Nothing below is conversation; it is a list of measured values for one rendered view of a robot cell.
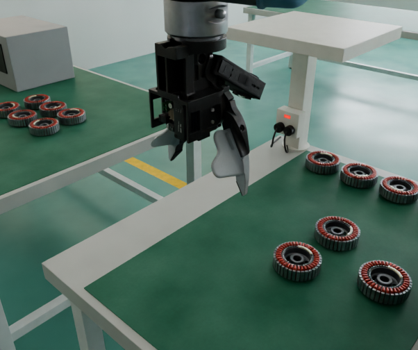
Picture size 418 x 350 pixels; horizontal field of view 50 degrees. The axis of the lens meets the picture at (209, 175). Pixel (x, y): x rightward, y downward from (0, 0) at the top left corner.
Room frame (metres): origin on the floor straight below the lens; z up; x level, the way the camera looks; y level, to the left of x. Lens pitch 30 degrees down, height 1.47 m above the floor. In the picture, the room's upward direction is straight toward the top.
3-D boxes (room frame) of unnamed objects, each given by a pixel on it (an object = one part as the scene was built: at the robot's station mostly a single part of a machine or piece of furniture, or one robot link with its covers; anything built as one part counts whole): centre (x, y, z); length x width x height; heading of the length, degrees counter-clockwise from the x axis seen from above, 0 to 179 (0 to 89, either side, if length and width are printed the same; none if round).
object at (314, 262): (0.83, -0.21, 0.77); 0.11 x 0.11 x 0.04
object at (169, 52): (0.54, 0.02, 1.29); 0.09 x 0.08 x 0.12; 136
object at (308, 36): (1.33, -0.30, 0.98); 0.37 x 0.35 x 0.46; 48
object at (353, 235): (0.94, -0.33, 0.77); 0.11 x 0.11 x 0.04
